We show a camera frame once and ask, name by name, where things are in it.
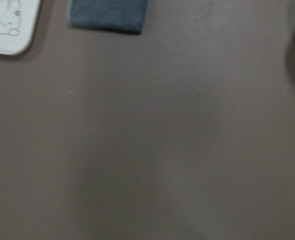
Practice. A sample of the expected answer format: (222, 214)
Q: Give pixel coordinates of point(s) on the white rabbit tray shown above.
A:
(18, 20)

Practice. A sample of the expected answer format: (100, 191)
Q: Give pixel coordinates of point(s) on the grey folded cloth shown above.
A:
(125, 16)

